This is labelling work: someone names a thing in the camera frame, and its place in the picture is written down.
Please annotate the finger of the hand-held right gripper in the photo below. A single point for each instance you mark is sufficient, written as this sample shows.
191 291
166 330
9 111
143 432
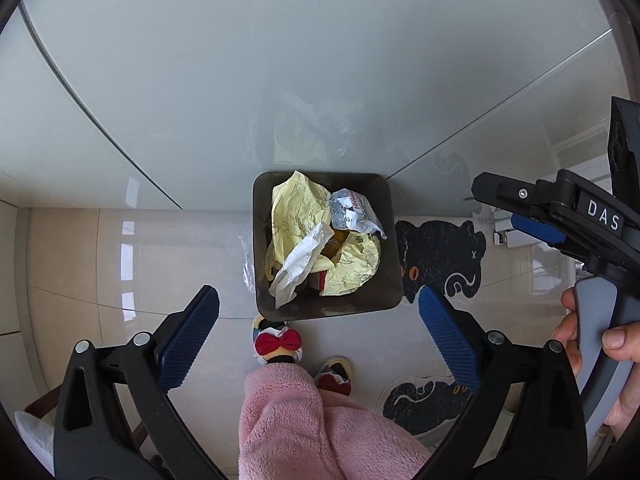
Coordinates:
537 227
505 190

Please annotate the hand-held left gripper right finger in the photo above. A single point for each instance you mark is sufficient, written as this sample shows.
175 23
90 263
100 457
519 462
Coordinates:
447 340

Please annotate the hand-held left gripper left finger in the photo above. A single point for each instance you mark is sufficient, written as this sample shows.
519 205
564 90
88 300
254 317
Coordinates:
187 345

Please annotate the dark square trash bin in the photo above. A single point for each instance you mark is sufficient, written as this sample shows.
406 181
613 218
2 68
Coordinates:
265 200

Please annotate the person's right hand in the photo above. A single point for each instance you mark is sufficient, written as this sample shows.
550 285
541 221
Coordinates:
625 340

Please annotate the round black cat floor mat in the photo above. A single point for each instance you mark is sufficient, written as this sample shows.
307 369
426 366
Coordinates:
420 405

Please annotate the red bow slipper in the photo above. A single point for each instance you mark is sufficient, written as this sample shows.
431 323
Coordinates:
277 342
332 377

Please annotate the clear plastic film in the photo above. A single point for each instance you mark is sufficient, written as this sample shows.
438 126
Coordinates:
246 260

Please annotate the pink fleece pants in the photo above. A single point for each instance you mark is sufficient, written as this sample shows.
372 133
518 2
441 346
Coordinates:
300 425

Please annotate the crumpled white tissue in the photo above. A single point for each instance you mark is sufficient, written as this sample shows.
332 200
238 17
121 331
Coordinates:
300 260

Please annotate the small red carton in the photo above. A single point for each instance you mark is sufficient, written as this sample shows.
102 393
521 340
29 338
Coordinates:
319 280

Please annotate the orange packaging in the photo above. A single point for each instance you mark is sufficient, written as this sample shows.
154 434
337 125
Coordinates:
336 241

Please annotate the crumpled silver wrapper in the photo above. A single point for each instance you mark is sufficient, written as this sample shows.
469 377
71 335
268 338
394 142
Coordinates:
350 210

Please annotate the white seat cushion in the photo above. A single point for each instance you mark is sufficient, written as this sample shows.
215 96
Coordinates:
32 435

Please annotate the crumpled yellow paper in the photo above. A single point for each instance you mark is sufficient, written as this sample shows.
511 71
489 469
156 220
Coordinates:
300 200

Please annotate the aluminium window frame rail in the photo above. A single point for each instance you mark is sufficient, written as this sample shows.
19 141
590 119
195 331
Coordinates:
502 232

